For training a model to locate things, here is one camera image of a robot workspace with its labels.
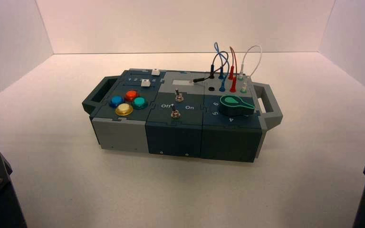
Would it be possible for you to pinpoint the green push button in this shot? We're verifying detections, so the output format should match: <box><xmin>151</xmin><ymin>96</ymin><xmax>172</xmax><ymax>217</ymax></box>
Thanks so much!
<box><xmin>131</xmin><ymin>96</ymin><xmax>149</xmax><ymax>110</ymax></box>

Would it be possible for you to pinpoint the orange push button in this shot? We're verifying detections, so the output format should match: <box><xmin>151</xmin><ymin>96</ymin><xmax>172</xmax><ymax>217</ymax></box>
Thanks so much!
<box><xmin>125</xmin><ymin>90</ymin><xmax>139</xmax><ymax>102</ymax></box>

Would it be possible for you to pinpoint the yellow push button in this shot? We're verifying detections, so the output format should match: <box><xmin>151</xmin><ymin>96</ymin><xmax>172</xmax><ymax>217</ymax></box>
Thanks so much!
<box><xmin>115</xmin><ymin>103</ymin><xmax>134</xmax><ymax>117</ymax></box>

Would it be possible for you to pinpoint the blue push button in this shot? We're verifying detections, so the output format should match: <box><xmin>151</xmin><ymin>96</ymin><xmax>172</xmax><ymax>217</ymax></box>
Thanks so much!
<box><xmin>109</xmin><ymin>95</ymin><xmax>125</xmax><ymax>108</ymax></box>

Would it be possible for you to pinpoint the grey and teal control box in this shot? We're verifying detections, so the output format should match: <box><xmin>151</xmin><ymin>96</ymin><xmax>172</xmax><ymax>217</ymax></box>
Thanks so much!
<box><xmin>81</xmin><ymin>68</ymin><xmax>284</xmax><ymax>163</ymax></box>

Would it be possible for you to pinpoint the green rotary knob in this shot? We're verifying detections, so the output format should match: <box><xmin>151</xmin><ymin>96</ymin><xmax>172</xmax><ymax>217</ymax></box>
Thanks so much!
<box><xmin>219</xmin><ymin>95</ymin><xmax>256</xmax><ymax>117</ymax></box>

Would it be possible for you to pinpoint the blue jumper cable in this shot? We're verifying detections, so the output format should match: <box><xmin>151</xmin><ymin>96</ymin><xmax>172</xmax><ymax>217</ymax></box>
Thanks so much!
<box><xmin>214</xmin><ymin>42</ymin><xmax>231</xmax><ymax>93</ymax></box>

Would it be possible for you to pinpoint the black jumper cable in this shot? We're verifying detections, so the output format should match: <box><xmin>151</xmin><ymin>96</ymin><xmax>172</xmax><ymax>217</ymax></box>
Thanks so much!
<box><xmin>193</xmin><ymin>52</ymin><xmax>226</xmax><ymax>84</ymax></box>

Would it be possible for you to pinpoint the red jumper cable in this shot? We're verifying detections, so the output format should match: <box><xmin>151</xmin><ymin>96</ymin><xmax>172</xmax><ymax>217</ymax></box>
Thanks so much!
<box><xmin>228</xmin><ymin>46</ymin><xmax>238</xmax><ymax>93</ymax></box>

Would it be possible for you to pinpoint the white jumper cable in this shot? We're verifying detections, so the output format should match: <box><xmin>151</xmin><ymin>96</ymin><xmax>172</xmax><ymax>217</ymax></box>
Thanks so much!
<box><xmin>237</xmin><ymin>45</ymin><xmax>263</xmax><ymax>94</ymax></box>

